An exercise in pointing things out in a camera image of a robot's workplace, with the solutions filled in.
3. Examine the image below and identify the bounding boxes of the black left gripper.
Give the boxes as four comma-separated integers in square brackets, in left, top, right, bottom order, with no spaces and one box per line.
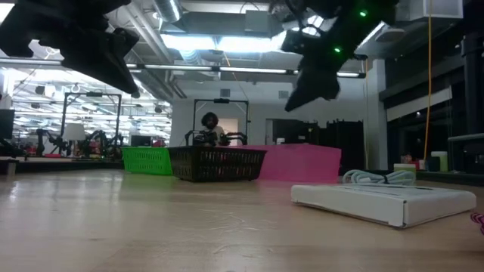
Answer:
[0,0,140,95]

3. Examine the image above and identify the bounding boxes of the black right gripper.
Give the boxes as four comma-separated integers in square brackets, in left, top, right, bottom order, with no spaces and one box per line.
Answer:
[281,29,358,113]

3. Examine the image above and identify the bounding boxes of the white cable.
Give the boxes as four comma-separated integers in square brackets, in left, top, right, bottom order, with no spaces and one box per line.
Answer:
[342,168,417,187]

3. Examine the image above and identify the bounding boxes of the small green item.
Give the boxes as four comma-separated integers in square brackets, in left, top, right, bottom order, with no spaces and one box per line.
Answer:
[392,162,417,174]

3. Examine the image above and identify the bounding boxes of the white printed box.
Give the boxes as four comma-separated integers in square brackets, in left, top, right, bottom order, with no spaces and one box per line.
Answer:
[290,184,477,229]

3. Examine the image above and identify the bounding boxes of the pinkish red plastic bin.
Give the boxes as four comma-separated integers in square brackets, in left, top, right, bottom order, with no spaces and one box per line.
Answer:
[241,143,343,184]

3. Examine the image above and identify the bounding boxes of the black monitor back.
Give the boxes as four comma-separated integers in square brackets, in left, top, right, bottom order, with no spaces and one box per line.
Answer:
[271,119,318,145]

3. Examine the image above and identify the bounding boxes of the black room divider panels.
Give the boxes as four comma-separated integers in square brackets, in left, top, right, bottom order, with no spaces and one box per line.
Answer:
[327,119,364,171]

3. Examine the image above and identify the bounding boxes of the long hanging tube light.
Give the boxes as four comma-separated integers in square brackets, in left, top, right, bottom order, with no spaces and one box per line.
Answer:
[0,57,367,79]

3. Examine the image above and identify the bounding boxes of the white lampshade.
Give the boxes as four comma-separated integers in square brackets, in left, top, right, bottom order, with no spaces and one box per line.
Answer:
[61,122,87,143]

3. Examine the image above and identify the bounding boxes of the background black robot arms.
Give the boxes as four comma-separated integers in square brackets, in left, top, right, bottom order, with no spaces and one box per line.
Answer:
[184,129,249,147]

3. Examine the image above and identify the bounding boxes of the green plastic basket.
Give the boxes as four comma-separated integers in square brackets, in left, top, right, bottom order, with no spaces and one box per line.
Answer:
[121,146,173,176]

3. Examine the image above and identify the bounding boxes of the person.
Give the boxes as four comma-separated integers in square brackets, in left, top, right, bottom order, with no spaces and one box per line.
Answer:
[200,111,228,147]

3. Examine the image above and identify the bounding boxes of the dark monitor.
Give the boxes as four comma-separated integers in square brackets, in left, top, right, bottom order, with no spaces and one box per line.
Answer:
[0,108,16,141]

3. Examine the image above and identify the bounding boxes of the black plastic basket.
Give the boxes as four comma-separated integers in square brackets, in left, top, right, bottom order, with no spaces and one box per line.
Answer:
[167,145,267,183]

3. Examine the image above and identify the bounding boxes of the small red container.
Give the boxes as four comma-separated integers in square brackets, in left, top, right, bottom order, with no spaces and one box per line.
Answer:
[406,153,427,171]

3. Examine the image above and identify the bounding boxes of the black stand pole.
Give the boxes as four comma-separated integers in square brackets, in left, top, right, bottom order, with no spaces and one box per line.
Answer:
[460,0,484,175]

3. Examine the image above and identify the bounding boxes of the black stand frame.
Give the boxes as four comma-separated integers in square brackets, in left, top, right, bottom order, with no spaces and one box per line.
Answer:
[192,97,250,147]
[59,91,123,158]

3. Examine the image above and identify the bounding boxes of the silver air duct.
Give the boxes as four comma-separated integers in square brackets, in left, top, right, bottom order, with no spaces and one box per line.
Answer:
[153,0,182,23]

